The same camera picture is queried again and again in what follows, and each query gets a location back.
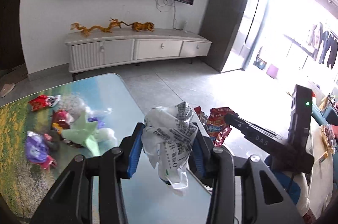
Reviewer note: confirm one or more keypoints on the dark brown entrance door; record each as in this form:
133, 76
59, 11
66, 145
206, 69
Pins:
11, 47

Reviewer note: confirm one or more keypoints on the white power strip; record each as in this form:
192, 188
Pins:
185, 26

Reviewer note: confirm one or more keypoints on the white tv cabinet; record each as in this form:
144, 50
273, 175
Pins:
124, 46

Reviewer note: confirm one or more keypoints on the dark grey tall cabinet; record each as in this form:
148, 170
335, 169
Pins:
220, 25

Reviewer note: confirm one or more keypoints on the purple snack wrapper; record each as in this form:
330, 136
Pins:
37, 151

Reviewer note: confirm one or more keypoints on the golden tiger figurine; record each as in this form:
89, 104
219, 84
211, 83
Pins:
138, 27

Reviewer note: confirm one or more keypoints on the purple stool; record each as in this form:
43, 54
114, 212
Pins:
272, 71

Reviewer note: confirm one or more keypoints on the golden dragon figurine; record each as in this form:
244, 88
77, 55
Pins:
86, 31

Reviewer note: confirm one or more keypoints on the hanging dark clothes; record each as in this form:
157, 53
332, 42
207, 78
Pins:
323, 43

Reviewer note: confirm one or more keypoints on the red snack wrapper on table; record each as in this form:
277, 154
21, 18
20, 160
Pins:
43, 101

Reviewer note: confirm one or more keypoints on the white printed plastic bag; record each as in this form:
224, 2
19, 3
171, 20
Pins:
167, 140

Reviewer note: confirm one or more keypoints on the clear crumpled plastic bag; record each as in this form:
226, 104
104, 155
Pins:
75, 105

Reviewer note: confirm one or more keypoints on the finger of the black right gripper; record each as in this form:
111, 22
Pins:
264, 139

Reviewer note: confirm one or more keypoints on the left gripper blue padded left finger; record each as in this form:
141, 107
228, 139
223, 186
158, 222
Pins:
131, 150

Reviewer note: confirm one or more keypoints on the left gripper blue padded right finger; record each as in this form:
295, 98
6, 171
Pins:
200, 158

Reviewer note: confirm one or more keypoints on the red yellow snack wrapper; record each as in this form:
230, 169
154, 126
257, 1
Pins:
61, 120

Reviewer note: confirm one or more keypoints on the beige slipper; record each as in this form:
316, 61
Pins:
6, 89

